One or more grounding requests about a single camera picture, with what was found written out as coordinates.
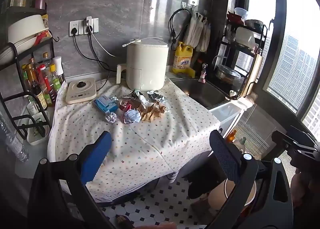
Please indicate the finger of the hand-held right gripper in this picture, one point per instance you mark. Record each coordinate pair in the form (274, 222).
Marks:
(281, 139)

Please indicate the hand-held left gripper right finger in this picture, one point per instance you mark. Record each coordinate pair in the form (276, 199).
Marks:
(225, 154)

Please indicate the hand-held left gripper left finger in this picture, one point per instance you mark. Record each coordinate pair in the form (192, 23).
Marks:
(97, 154)

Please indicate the round paper bin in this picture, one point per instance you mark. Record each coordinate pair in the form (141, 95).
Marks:
(215, 195)

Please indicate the person's right hand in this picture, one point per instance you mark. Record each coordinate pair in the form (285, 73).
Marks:
(303, 189)

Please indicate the white laundry detergent bottle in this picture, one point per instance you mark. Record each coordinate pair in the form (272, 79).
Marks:
(240, 144)

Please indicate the orange bottle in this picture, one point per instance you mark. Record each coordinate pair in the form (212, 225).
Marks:
(231, 136)

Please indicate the crumpled foil ball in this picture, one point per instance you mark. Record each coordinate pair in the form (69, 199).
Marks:
(111, 117)

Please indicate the floral white tablecloth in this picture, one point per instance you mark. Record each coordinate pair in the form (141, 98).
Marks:
(140, 149)

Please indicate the blue cardboard box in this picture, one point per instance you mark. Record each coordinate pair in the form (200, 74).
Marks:
(105, 104)

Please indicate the crumpled printed white paper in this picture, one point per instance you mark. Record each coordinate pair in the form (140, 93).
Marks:
(132, 116)

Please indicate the small white object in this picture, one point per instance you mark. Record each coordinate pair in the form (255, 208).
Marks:
(233, 92)

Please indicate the cream induction cooker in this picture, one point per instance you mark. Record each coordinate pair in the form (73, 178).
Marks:
(80, 94)

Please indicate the white plastic tray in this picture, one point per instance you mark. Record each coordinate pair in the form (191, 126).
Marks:
(35, 134)

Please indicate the steel sink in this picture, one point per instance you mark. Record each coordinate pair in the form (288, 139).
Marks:
(202, 91)

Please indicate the crumpled brown paper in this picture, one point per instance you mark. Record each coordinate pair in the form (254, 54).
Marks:
(152, 112)

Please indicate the wooden cutting board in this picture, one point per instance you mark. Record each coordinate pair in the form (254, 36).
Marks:
(253, 74)

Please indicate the person's foot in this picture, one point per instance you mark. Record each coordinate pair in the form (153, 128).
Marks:
(123, 220)

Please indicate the small pink bottle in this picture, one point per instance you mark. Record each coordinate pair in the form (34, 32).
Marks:
(203, 75)

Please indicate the steel pot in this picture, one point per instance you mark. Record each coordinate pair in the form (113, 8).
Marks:
(227, 71)

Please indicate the silver black snack wrapper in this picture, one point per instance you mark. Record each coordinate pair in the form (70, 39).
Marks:
(157, 96)

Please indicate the clear plastic water bottle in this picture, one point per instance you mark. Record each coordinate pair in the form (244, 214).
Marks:
(13, 141)

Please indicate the yellow sponge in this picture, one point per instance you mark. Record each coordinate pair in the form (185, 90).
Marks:
(192, 73)

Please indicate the row of condiment bottles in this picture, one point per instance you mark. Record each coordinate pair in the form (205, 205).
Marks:
(42, 81)

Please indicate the black dish rack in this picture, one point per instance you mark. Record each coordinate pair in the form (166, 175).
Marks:
(250, 51)

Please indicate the black storage rack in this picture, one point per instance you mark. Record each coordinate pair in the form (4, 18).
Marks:
(15, 99)

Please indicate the white air fryer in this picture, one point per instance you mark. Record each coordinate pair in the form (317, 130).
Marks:
(146, 66)

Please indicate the yellow detergent bottle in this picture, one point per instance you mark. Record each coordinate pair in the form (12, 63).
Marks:
(182, 60)

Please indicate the white plastic container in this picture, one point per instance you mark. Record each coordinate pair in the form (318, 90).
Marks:
(245, 36)

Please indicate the hanging plastic bags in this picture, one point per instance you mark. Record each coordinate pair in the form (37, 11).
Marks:
(197, 31)

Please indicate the large white bowl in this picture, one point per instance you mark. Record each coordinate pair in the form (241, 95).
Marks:
(26, 28)

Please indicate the black window frame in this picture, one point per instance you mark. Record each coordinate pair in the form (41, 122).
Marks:
(272, 69)

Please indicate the white wall socket panel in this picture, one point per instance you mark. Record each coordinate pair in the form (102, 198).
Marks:
(80, 25)

